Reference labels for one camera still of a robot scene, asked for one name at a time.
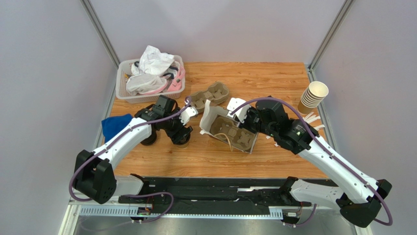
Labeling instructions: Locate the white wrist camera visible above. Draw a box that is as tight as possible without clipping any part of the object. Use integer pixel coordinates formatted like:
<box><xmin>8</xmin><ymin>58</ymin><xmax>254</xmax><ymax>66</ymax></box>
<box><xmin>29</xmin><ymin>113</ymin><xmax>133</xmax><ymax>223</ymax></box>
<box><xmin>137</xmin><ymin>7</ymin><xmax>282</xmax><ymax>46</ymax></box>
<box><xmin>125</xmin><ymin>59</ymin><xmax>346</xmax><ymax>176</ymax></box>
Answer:
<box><xmin>227</xmin><ymin>97</ymin><xmax>251</xmax><ymax>123</ymax></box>
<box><xmin>179</xmin><ymin>106</ymin><xmax>199</xmax><ymax>126</ymax></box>

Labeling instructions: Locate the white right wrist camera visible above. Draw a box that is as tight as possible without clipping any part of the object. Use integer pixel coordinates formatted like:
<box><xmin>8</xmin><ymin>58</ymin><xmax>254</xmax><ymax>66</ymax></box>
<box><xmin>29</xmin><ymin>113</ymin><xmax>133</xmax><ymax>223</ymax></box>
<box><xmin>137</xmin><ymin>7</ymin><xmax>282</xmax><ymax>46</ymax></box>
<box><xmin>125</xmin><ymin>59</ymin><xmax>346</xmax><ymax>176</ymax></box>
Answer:
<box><xmin>227</xmin><ymin>97</ymin><xmax>251</xmax><ymax>123</ymax></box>

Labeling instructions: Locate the brown paper bag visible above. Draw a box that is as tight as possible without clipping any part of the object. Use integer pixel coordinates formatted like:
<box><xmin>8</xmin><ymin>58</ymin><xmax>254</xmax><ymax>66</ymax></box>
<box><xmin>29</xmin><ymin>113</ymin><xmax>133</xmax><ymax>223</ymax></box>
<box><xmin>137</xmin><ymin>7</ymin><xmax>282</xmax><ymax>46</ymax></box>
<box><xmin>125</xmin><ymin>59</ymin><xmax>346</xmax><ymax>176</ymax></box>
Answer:
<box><xmin>199</xmin><ymin>98</ymin><xmax>258</xmax><ymax>154</ymax></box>

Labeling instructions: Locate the cardboard cup carrier tray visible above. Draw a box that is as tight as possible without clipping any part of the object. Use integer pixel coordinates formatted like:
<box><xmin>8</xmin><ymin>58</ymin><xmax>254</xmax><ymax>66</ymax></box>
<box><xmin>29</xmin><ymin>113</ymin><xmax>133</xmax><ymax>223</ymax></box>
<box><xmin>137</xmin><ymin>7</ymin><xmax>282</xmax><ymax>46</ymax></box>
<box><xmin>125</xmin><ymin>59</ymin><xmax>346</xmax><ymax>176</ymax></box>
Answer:
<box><xmin>190</xmin><ymin>82</ymin><xmax>230</xmax><ymax>114</ymax></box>

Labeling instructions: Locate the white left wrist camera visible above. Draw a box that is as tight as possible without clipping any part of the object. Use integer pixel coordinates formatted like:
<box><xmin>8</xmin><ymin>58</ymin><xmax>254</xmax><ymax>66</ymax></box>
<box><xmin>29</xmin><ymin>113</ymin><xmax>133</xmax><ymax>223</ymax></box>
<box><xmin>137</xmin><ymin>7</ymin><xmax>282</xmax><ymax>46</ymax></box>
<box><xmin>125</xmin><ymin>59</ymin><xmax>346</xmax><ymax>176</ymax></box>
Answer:
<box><xmin>179</xmin><ymin>106</ymin><xmax>199</xmax><ymax>126</ymax></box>

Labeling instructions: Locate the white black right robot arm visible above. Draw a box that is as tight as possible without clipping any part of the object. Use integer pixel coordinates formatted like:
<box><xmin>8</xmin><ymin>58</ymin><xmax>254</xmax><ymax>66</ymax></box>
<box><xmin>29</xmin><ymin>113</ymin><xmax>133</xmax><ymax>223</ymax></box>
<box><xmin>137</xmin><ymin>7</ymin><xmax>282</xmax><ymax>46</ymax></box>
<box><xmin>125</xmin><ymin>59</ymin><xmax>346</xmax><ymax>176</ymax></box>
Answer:
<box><xmin>229</xmin><ymin>96</ymin><xmax>394</xmax><ymax>228</ymax></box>

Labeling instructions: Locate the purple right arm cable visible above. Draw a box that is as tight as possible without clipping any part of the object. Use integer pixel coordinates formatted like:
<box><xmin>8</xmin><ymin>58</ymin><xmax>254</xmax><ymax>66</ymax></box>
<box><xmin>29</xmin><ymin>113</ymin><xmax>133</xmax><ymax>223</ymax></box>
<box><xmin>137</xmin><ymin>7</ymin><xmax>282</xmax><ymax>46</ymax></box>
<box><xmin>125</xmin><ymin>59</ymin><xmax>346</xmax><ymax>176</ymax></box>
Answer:
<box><xmin>230</xmin><ymin>96</ymin><xmax>394</xmax><ymax>228</ymax></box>

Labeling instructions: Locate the single cardboard cup carrier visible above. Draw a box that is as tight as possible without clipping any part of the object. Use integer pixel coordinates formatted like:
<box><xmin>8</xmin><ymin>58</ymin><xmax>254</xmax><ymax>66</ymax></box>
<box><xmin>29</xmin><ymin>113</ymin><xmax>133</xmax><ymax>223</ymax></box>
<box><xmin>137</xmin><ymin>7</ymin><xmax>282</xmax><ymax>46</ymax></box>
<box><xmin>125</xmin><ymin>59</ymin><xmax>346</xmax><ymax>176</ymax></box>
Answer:
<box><xmin>209</xmin><ymin>116</ymin><xmax>256</xmax><ymax>153</ymax></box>

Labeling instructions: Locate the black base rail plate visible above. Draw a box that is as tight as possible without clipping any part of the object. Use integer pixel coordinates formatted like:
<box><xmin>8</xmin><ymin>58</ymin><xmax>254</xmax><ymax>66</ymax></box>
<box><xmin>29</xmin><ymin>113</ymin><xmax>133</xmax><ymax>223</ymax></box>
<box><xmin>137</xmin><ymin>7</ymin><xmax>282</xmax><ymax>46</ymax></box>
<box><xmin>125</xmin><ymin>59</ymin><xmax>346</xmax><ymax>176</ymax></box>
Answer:
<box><xmin>118</xmin><ymin>177</ymin><xmax>312</xmax><ymax>215</ymax></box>

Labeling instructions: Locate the aluminium frame rail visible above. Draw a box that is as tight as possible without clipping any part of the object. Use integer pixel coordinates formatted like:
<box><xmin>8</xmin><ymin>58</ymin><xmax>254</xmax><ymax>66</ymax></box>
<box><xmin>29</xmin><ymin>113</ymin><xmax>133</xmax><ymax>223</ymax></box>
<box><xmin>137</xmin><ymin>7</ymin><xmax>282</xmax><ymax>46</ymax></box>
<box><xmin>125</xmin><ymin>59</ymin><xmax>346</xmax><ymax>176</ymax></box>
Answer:
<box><xmin>60</xmin><ymin>192</ymin><xmax>372</xmax><ymax>235</ymax></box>

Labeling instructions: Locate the stack of paper cups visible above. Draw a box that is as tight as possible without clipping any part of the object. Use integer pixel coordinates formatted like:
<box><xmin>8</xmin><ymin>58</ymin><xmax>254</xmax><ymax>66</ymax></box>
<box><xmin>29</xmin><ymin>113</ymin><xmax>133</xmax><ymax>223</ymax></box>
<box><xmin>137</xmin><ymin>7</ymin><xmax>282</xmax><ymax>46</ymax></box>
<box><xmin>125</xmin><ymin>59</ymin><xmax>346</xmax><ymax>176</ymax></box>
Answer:
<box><xmin>298</xmin><ymin>81</ymin><xmax>329</xmax><ymax>114</ymax></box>

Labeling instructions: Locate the white wrapped straw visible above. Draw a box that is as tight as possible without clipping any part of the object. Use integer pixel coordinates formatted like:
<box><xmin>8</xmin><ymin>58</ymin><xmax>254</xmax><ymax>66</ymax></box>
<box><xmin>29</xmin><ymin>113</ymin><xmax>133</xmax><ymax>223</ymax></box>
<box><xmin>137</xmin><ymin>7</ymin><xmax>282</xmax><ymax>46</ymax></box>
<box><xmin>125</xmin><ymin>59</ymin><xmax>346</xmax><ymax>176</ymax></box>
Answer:
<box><xmin>315</xmin><ymin>124</ymin><xmax>325</xmax><ymax>130</ymax></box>
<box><xmin>303</xmin><ymin>112</ymin><xmax>321</xmax><ymax>124</ymax></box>

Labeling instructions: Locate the blue folded cloth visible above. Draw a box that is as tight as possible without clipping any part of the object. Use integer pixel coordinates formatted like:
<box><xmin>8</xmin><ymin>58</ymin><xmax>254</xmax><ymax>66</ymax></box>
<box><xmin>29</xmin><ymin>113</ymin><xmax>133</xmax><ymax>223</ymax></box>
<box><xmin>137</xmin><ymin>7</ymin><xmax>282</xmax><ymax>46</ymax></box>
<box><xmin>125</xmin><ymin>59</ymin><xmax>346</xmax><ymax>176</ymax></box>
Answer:
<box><xmin>101</xmin><ymin>114</ymin><xmax>133</xmax><ymax>143</ymax></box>

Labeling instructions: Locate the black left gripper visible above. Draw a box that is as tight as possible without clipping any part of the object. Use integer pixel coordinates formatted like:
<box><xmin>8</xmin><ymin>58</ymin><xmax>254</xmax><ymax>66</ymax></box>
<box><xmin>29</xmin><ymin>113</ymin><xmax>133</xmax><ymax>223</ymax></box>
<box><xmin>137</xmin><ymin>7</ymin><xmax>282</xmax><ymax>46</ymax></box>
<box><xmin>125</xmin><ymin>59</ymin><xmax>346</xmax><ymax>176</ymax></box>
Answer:
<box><xmin>162</xmin><ymin>107</ymin><xmax>192</xmax><ymax>145</ymax></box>

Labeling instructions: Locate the pink white item in basket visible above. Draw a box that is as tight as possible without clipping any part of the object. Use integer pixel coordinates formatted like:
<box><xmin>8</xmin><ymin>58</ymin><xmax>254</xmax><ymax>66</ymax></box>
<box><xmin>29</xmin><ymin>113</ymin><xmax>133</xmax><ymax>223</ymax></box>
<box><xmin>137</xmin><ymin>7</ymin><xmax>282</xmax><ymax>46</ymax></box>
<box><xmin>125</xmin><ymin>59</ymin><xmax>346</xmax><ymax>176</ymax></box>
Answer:
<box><xmin>126</xmin><ymin>64</ymin><xmax>185</xmax><ymax>95</ymax></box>

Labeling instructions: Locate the crumpled white paper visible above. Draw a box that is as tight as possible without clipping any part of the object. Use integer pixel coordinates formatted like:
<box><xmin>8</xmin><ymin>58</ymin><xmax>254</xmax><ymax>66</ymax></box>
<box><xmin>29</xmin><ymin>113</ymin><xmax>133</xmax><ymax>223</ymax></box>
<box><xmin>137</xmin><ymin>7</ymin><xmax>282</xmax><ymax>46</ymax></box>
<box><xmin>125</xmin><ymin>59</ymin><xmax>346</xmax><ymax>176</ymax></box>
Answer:
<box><xmin>131</xmin><ymin>45</ymin><xmax>175</xmax><ymax>76</ymax></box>

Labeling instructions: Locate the white plastic basket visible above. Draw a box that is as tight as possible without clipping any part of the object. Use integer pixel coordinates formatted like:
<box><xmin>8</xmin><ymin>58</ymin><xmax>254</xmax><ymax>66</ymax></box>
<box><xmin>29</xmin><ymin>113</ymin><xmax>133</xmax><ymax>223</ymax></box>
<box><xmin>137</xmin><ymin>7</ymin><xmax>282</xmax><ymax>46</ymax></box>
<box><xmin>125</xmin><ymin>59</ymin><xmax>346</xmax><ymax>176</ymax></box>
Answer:
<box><xmin>115</xmin><ymin>55</ymin><xmax>185</xmax><ymax>104</ymax></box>

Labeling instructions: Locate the brown paper coffee cup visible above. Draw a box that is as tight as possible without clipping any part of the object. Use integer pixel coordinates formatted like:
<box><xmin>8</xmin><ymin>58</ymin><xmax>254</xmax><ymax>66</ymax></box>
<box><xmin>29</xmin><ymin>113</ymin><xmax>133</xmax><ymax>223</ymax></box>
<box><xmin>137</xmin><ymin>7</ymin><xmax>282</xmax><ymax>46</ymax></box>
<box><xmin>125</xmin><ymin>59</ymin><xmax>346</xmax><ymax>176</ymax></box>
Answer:
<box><xmin>176</xmin><ymin>141</ymin><xmax>189</xmax><ymax>149</ymax></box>

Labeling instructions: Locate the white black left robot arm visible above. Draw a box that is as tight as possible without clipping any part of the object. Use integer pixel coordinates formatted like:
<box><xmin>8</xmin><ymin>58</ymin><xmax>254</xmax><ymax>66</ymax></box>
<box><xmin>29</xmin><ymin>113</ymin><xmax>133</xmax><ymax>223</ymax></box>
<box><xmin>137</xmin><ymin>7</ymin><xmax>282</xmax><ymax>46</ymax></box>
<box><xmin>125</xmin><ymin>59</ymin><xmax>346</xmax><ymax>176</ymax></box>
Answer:
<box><xmin>69</xmin><ymin>95</ymin><xmax>198</xmax><ymax>204</ymax></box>

